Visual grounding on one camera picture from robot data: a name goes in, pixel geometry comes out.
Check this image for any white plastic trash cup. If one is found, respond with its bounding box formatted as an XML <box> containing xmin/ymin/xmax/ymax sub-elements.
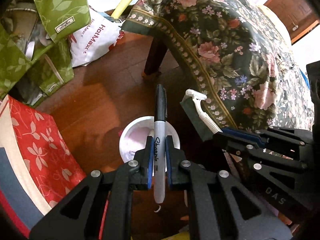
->
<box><xmin>113</xmin><ymin>116</ymin><xmax>180</xmax><ymax>186</ymax></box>

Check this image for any green floral fabric bag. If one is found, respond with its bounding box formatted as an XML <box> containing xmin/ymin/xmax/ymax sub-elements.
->
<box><xmin>1</xmin><ymin>0</ymin><xmax>90</xmax><ymax>107</ymax></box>

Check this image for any grey disposable razor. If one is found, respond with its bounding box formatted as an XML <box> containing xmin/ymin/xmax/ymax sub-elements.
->
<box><xmin>185</xmin><ymin>89</ymin><xmax>222</xmax><ymax>134</ymax></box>

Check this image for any dark wooden bed leg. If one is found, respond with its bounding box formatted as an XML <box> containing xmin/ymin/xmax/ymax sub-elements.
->
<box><xmin>144</xmin><ymin>37</ymin><xmax>168</xmax><ymax>76</ymax></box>

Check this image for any brown wooden door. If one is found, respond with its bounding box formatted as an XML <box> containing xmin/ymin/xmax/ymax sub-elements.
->
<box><xmin>264</xmin><ymin>0</ymin><xmax>319</xmax><ymax>43</ymax></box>

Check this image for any dark floral bedspread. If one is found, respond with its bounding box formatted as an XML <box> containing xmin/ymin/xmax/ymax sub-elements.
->
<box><xmin>123</xmin><ymin>0</ymin><xmax>314</xmax><ymax>132</ymax></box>

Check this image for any white hotmaxx plastic bag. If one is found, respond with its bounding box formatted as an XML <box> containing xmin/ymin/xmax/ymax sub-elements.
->
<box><xmin>69</xmin><ymin>9</ymin><xmax>124</xmax><ymax>68</ymax></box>

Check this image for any red floral fabric bag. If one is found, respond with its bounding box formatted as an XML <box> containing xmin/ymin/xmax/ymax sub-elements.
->
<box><xmin>1</xmin><ymin>95</ymin><xmax>86</xmax><ymax>237</ymax></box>

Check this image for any grey black sharpie marker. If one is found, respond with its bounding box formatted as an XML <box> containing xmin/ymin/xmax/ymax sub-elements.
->
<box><xmin>153</xmin><ymin>84</ymin><xmax>167</xmax><ymax>204</ymax></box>

